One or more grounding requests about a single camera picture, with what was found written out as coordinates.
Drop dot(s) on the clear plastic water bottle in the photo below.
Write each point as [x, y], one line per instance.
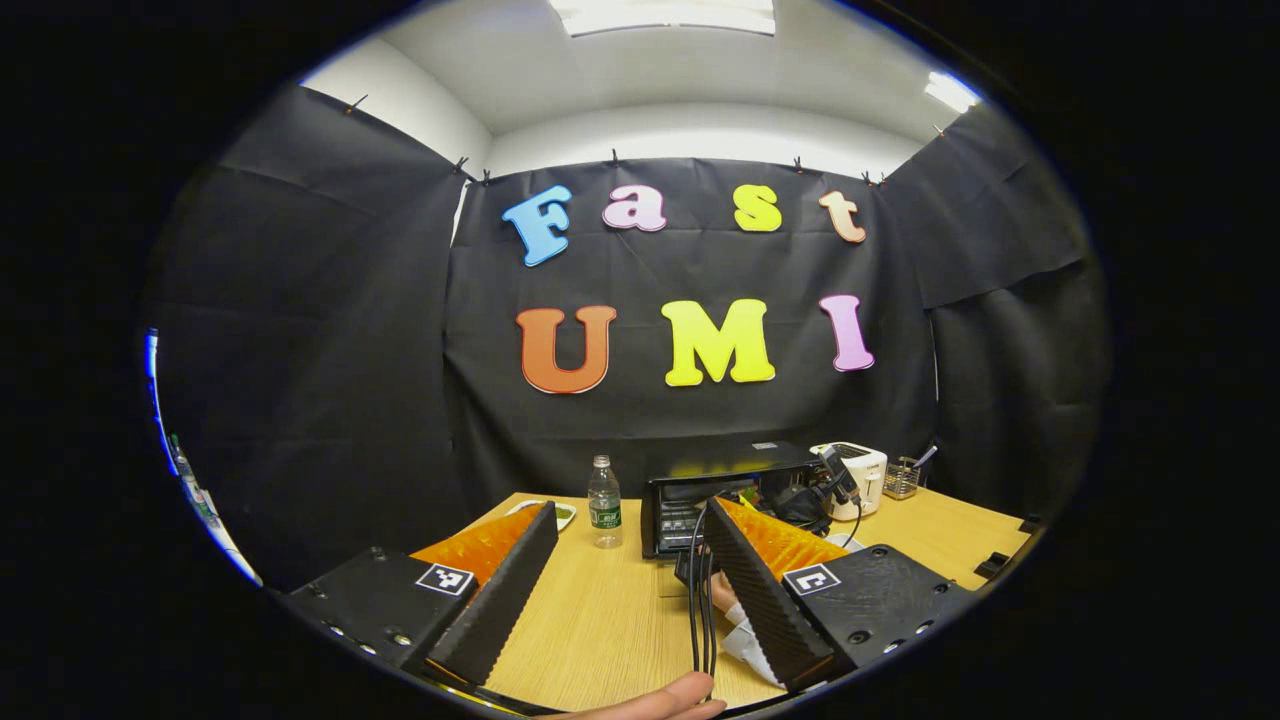
[605, 510]

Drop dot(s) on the white toaster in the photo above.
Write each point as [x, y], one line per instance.
[868, 470]

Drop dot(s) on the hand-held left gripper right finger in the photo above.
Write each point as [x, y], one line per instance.
[765, 600]

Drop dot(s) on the black backdrop cloth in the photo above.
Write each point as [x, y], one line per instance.
[300, 350]

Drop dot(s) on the black electric oven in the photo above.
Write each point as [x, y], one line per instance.
[690, 480]

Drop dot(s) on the large ceiling light panel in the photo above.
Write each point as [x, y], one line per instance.
[665, 15]

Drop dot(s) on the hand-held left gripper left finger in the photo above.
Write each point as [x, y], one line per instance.
[505, 600]

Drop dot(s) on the small white snack dish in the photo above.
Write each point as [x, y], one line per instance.
[560, 515]

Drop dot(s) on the small ceiling light panel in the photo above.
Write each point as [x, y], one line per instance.
[950, 92]

